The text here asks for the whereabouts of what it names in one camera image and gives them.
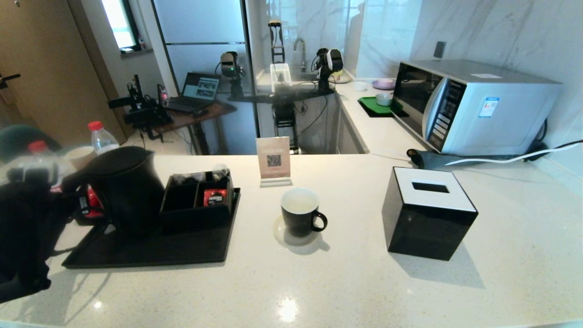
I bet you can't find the white saucer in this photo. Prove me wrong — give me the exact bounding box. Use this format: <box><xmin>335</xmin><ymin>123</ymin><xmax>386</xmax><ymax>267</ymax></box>
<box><xmin>273</xmin><ymin>216</ymin><xmax>319</xmax><ymax>247</ymax></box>

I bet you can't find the silver microwave oven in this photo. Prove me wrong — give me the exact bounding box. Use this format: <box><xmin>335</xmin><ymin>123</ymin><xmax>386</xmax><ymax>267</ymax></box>
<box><xmin>391</xmin><ymin>60</ymin><xmax>563</xmax><ymax>156</ymax></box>

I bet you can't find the tall black frame stand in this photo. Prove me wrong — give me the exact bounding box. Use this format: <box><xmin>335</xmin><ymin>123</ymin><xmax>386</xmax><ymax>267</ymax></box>
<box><xmin>268</xmin><ymin>19</ymin><xmax>286</xmax><ymax>64</ymax></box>

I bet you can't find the black electric kettle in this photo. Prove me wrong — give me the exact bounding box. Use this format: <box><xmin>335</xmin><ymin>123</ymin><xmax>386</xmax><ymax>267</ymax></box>
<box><xmin>61</xmin><ymin>147</ymin><xmax>165</xmax><ymax>236</ymax></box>

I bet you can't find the black mug white inside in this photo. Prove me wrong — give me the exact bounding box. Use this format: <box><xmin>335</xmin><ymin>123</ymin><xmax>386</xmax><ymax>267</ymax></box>
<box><xmin>281</xmin><ymin>188</ymin><xmax>328</xmax><ymax>237</ymax></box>

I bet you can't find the black laptop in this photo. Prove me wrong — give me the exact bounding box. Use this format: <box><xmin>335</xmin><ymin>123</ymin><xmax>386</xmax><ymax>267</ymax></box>
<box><xmin>166</xmin><ymin>72</ymin><xmax>222</xmax><ymax>113</ymax></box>

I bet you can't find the water bottle red cap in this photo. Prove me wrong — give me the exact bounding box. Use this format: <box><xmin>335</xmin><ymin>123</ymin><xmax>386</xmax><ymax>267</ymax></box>
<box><xmin>88</xmin><ymin>121</ymin><xmax>120</xmax><ymax>154</ymax></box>
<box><xmin>26</xmin><ymin>140</ymin><xmax>62</xmax><ymax>160</ymax></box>

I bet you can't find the red toy apple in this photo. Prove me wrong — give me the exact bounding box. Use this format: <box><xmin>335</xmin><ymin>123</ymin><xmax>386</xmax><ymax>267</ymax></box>
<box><xmin>87</xmin><ymin>186</ymin><xmax>103</xmax><ymax>218</ymax></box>

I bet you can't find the window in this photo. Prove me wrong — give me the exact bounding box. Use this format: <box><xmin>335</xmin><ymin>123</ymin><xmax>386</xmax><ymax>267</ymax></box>
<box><xmin>101</xmin><ymin>0</ymin><xmax>142</xmax><ymax>51</ymax></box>

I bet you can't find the black serving tray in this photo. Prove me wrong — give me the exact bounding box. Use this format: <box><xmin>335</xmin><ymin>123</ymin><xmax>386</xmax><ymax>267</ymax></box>
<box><xmin>61</xmin><ymin>188</ymin><xmax>241</xmax><ymax>268</ymax></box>

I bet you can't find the brown paper cup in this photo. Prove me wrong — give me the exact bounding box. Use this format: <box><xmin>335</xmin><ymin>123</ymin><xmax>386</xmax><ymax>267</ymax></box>
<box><xmin>64</xmin><ymin>146</ymin><xmax>97</xmax><ymax>171</ymax></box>

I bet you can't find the wooden desk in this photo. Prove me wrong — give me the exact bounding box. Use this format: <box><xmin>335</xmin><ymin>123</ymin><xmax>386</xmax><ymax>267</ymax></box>
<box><xmin>153</xmin><ymin>101</ymin><xmax>238</xmax><ymax>155</ymax></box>

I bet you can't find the black tissue box white lid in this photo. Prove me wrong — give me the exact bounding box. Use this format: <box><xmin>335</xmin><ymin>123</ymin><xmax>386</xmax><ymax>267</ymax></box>
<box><xmin>382</xmin><ymin>167</ymin><xmax>479</xmax><ymax>261</ymax></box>

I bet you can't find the black power cable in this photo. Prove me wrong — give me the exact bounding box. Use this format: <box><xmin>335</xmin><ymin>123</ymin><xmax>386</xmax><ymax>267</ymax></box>
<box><xmin>524</xmin><ymin>119</ymin><xmax>583</xmax><ymax>158</ymax></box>

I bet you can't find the grey refrigerator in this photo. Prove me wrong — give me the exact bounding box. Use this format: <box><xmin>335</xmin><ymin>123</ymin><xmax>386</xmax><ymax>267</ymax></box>
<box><xmin>152</xmin><ymin>0</ymin><xmax>258</xmax><ymax>155</ymax></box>

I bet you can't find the red coffee sachet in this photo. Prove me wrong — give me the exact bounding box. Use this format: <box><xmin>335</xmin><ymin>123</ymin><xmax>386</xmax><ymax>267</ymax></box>
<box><xmin>204</xmin><ymin>189</ymin><xmax>227</xmax><ymax>206</ymax></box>

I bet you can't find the QR code sign stand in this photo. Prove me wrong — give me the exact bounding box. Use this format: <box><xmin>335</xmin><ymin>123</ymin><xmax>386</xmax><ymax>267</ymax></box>
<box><xmin>256</xmin><ymin>136</ymin><xmax>293</xmax><ymax>188</ymax></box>

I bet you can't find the green tray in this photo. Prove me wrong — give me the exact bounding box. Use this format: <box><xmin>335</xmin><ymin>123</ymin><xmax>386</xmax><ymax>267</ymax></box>
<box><xmin>358</xmin><ymin>96</ymin><xmax>409</xmax><ymax>118</ymax></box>

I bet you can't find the chrome kitchen faucet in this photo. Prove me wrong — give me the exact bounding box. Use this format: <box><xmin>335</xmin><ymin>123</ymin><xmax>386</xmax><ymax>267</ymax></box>
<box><xmin>294</xmin><ymin>38</ymin><xmax>308</xmax><ymax>72</ymax></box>

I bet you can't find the white power cable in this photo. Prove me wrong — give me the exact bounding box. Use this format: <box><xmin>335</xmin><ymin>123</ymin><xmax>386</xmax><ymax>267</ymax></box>
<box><xmin>445</xmin><ymin>140</ymin><xmax>583</xmax><ymax>166</ymax></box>

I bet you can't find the green chair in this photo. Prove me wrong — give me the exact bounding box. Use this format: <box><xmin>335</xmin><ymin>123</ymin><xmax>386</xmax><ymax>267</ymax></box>
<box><xmin>0</xmin><ymin>124</ymin><xmax>62</xmax><ymax>162</ymax></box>

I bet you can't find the white dish rack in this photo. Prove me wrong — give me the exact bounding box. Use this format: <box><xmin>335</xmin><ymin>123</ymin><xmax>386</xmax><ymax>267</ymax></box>
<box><xmin>270</xmin><ymin>63</ymin><xmax>292</xmax><ymax>92</ymax></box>

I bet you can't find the black compartment organizer box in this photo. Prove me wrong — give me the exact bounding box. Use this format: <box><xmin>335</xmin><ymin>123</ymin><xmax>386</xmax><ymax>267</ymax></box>
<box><xmin>159</xmin><ymin>171</ymin><xmax>235</xmax><ymax>231</ymax></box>

